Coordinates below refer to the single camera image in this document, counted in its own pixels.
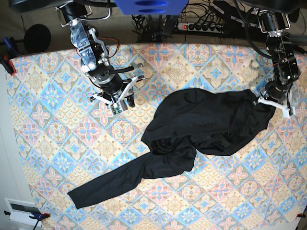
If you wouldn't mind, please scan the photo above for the white power strip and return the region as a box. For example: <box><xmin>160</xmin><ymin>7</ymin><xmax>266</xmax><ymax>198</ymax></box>
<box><xmin>177</xmin><ymin>23</ymin><xmax>223</xmax><ymax>33</ymax></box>

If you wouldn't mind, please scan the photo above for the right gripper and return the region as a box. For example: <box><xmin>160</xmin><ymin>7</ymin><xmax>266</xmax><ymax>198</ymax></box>
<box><xmin>90</xmin><ymin>63</ymin><xmax>143</xmax><ymax>108</ymax></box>

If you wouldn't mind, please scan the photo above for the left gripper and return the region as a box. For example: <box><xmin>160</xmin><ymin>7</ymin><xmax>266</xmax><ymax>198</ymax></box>
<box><xmin>263</xmin><ymin>81</ymin><xmax>292</xmax><ymax>105</ymax></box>

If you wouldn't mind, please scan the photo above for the lower right table clamp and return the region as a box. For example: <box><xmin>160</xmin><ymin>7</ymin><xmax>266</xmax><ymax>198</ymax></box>
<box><xmin>296</xmin><ymin>213</ymin><xmax>306</xmax><ymax>218</ymax></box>

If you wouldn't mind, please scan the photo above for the table clamp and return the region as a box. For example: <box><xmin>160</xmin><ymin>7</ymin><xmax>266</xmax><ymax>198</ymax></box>
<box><xmin>296</xmin><ymin>213</ymin><xmax>306</xmax><ymax>218</ymax></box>
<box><xmin>4</xmin><ymin>211</ymin><xmax>50</xmax><ymax>230</ymax></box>
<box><xmin>0</xmin><ymin>37</ymin><xmax>17</xmax><ymax>76</ymax></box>

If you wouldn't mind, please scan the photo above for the white wall outlet box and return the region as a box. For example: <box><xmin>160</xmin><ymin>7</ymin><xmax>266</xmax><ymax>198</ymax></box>
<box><xmin>5</xmin><ymin>198</ymin><xmax>39</xmax><ymax>226</ymax></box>

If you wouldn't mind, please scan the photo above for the lower left table clamp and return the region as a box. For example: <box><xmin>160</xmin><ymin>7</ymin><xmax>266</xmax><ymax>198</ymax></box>
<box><xmin>4</xmin><ymin>211</ymin><xmax>50</xmax><ymax>230</ymax></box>

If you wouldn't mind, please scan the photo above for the upper left table clamp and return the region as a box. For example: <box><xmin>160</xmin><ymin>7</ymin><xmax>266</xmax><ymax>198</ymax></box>
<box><xmin>0</xmin><ymin>37</ymin><xmax>17</xmax><ymax>76</ymax></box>

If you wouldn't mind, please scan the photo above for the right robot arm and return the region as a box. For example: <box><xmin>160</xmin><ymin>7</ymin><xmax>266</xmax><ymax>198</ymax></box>
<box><xmin>56</xmin><ymin>1</ymin><xmax>145</xmax><ymax>115</ymax></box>

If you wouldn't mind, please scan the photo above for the patterned tile tablecloth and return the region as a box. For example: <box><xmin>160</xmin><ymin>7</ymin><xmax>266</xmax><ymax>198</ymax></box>
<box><xmin>6</xmin><ymin>44</ymin><xmax>307</xmax><ymax>230</ymax></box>

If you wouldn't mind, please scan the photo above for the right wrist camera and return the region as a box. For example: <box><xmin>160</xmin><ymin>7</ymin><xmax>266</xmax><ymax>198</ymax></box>
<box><xmin>109</xmin><ymin>101</ymin><xmax>128</xmax><ymax>115</ymax></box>

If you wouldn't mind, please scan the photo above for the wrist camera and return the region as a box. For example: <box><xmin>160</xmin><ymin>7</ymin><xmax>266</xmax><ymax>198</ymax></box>
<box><xmin>109</xmin><ymin>101</ymin><xmax>128</xmax><ymax>115</ymax></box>
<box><xmin>282</xmin><ymin>107</ymin><xmax>296</xmax><ymax>119</ymax></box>

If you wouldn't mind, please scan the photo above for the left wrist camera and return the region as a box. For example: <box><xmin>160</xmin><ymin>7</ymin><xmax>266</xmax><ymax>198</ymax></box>
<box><xmin>282</xmin><ymin>107</ymin><xmax>296</xmax><ymax>119</ymax></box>

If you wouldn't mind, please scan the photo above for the black long-sleeve t-shirt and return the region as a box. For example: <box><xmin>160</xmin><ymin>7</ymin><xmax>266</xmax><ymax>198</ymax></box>
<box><xmin>68</xmin><ymin>88</ymin><xmax>275</xmax><ymax>209</ymax></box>

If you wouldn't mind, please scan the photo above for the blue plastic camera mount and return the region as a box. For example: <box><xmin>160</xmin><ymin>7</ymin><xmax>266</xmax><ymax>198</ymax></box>
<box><xmin>114</xmin><ymin>0</ymin><xmax>188</xmax><ymax>15</ymax></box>

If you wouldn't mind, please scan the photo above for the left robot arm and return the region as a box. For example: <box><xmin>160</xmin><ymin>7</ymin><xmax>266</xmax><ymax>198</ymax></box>
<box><xmin>254</xmin><ymin>8</ymin><xmax>300</xmax><ymax>104</ymax></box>

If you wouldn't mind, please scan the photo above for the black round stool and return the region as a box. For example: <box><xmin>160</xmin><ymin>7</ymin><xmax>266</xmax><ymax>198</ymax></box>
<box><xmin>24</xmin><ymin>24</ymin><xmax>51</xmax><ymax>54</ymax></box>

